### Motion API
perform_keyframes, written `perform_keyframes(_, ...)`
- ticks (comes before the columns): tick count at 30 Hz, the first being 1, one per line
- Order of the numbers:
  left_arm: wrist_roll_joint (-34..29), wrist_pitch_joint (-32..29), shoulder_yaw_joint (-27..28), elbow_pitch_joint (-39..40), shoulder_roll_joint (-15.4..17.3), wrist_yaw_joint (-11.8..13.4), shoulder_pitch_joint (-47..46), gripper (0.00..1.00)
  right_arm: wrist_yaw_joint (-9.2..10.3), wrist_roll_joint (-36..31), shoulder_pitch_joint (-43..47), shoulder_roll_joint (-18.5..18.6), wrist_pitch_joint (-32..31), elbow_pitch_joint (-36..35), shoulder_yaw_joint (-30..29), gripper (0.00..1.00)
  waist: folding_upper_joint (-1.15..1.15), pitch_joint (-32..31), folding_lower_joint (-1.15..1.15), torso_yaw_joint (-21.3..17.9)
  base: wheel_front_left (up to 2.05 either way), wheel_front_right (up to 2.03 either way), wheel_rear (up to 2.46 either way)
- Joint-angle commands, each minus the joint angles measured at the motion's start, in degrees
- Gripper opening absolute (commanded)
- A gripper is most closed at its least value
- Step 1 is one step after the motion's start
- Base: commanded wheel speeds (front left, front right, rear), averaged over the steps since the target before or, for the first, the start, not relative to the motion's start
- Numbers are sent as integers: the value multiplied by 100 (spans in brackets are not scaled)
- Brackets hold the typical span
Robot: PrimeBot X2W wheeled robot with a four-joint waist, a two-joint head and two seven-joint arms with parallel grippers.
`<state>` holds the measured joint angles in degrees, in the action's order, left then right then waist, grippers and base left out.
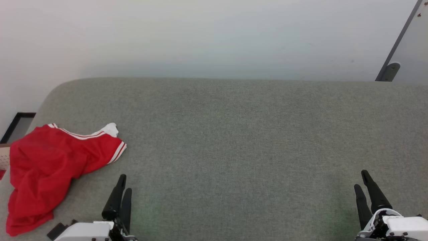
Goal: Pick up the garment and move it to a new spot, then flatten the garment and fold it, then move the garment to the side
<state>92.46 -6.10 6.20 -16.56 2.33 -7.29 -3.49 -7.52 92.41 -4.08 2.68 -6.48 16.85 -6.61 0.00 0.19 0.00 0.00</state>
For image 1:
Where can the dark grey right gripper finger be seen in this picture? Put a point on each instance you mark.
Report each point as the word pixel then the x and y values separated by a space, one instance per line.
pixel 362 209
pixel 376 197

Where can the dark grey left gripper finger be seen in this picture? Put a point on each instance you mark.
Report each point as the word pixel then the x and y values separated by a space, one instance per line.
pixel 113 204
pixel 126 211

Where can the grey fabric sofa cushion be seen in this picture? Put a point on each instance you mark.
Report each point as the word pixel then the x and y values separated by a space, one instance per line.
pixel 234 150

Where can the grey door hinge bracket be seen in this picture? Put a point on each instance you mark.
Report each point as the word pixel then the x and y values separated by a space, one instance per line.
pixel 413 43

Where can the beige perforated board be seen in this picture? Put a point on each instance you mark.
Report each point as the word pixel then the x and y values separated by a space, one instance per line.
pixel 4 157

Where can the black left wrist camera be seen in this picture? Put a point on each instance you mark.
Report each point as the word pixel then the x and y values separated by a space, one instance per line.
pixel 58 230

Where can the red basketball jersey number 23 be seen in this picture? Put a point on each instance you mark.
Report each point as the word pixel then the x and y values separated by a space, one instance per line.
pixel 43 167

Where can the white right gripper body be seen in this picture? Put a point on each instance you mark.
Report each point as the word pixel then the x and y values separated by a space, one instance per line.
pixel 406 227

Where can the black rectangular frame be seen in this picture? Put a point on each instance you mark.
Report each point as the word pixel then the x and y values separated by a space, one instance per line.
pixel 13 125

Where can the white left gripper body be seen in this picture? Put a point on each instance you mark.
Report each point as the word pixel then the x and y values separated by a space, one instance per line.
pixel 87 232

